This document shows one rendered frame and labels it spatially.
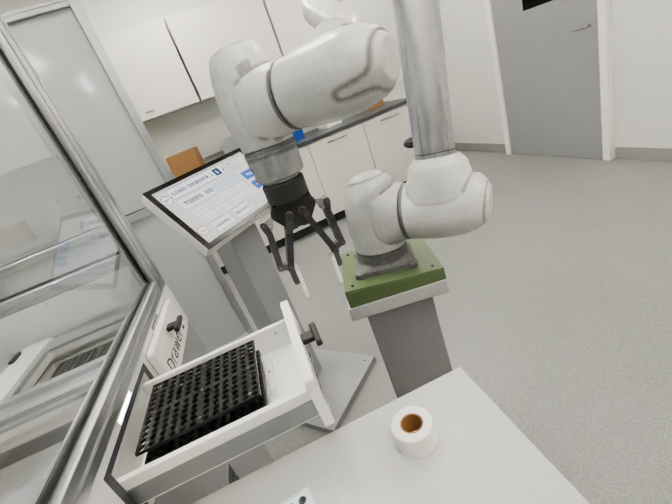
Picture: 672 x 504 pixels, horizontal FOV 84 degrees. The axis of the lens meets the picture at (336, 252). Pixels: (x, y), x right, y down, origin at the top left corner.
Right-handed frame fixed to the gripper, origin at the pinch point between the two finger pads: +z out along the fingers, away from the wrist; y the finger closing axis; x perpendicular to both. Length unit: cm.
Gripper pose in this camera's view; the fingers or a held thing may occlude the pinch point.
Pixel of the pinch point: (319, 276)
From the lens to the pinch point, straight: 72.9
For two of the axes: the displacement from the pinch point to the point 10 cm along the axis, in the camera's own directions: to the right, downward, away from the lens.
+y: -9.1, 3.9, -1.4
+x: 2.7, 3.1, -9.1
